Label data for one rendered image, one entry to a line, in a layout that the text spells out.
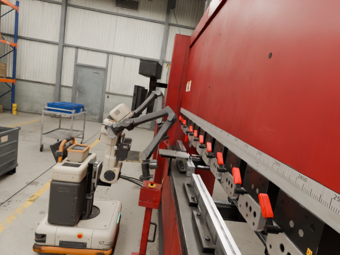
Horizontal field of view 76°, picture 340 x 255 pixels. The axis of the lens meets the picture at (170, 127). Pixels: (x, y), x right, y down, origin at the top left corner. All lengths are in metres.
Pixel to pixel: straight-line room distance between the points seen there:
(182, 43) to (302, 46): 2.36
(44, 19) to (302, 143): 10.14
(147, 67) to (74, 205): 1.88
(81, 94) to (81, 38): 2.14
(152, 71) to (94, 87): 6.53
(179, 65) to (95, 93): 6.80
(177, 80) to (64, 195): 1.82
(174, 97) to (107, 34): 6.99
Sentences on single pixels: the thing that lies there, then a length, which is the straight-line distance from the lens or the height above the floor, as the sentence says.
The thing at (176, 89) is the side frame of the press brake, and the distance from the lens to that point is 2.86.
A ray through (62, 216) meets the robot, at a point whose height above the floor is 0.38.
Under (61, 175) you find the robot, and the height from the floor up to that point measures 0.75.
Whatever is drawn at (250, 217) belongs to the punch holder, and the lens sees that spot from 0.76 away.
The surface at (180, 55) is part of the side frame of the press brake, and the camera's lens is 2.91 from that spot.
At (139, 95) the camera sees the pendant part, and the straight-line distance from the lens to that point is 3.04.
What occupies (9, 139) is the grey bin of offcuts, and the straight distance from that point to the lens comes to 3.86.
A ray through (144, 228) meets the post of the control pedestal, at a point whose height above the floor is 0.44.
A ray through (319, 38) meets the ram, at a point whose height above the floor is 1.70.
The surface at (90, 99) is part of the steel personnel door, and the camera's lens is 9.45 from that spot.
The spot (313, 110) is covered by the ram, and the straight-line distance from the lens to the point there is 0.56.
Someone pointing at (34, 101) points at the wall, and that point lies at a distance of 10.28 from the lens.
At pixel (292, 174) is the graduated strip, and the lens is 0.59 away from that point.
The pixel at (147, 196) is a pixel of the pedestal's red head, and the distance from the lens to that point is 1.75.
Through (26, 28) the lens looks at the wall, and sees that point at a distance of 10.56.
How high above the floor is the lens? 1.53
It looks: 8 degrees down
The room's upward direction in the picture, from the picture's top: 9 degrees clockwise
